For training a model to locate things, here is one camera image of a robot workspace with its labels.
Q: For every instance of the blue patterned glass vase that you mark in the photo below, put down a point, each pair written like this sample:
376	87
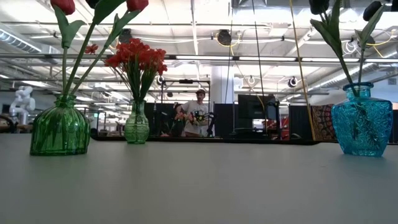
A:
362	124

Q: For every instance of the slim pale green glass vase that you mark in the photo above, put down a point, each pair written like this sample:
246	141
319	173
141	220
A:
136	127

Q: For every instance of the wide dark green glass vase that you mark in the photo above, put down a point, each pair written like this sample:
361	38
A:
59	130

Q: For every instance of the person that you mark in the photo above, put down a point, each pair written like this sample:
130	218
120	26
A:
196	109

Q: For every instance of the black partition panel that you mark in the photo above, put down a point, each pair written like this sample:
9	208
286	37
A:
300	123
225	121

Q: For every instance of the ceiling light strip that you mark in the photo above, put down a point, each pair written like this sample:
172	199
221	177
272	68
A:
202	58

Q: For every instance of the black monitor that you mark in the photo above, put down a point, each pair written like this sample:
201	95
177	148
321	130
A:
255	107

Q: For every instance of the patterned hanging cloth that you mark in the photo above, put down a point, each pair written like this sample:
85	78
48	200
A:
323	123

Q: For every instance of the white robot figure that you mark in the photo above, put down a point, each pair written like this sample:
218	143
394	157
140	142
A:
23	102

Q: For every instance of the black table frame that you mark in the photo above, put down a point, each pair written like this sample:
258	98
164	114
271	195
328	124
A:
248	140

